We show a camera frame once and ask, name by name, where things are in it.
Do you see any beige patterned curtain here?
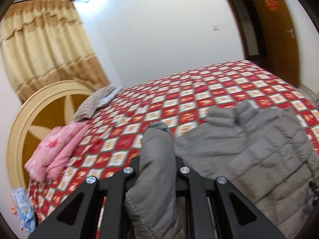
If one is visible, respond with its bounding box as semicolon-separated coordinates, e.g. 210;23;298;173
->
1;0;110;102

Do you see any grey puffer jacket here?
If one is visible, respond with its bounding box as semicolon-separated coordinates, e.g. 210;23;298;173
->
125;101;318;238

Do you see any silver door handle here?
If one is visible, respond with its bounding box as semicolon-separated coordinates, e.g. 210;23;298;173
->
287;29;295;39

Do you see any cream round wooden headboard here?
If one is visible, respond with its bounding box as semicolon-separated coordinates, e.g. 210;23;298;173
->
6;80;93;188

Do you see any grey striped pillow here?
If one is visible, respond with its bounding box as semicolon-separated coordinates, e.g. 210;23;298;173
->
72;85;123;122

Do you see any brown wooden door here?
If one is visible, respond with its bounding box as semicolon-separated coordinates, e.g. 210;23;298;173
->
252;0;300;87

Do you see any light blue patterned cloth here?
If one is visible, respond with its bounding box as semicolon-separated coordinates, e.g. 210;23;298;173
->
11;187;36;234

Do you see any red checkered cartoon bedspread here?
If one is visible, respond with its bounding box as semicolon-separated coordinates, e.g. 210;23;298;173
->
29;61;318;221

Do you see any red door decoration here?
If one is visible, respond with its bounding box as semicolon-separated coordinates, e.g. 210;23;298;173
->
264;0;278;11

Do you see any pink folded blanket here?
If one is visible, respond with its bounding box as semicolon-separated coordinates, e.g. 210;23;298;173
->
24;122;88;183

